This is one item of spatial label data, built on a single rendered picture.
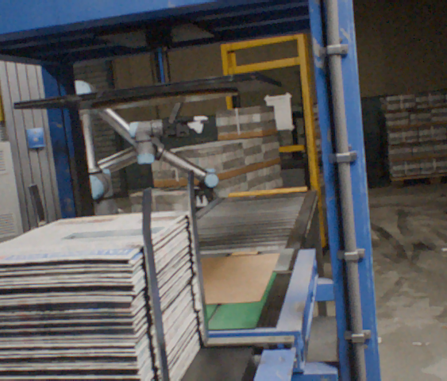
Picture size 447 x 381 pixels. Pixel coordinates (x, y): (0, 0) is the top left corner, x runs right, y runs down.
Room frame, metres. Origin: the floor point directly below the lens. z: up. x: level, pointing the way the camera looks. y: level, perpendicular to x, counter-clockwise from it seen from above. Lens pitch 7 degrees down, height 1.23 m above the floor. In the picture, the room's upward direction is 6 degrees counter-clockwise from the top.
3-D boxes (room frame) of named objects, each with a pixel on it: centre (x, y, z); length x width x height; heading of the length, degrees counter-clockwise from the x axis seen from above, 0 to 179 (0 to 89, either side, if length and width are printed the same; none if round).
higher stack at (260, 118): (4.65, -0.24, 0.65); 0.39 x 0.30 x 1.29; 60
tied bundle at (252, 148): (4.39, -0.09, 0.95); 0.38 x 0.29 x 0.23; 60
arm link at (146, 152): (2.75, 0.33, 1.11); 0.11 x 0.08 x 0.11; 177
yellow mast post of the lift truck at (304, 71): (4.86, -0.75, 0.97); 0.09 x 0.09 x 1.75; 60
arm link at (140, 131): (2.74, 0.33, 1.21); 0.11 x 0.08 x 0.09; 87
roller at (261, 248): (1.98, 0.03, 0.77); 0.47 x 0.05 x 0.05; 78
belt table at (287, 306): (1.56, 0.12, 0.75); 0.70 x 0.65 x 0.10; 168
